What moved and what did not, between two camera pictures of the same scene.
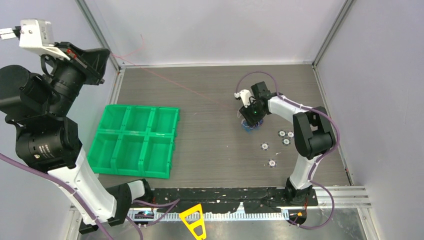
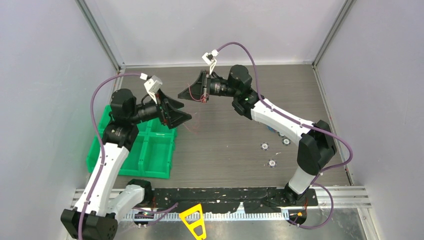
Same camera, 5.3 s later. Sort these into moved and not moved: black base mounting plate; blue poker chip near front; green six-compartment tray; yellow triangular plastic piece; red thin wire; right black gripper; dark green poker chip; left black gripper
Moved: left black gripper; right black gripper; red thin wire
Not moved: yellow triangular plastic piece; green six-compartment tray; blue poker chip near front; dark green poker chip; black base mounting plate
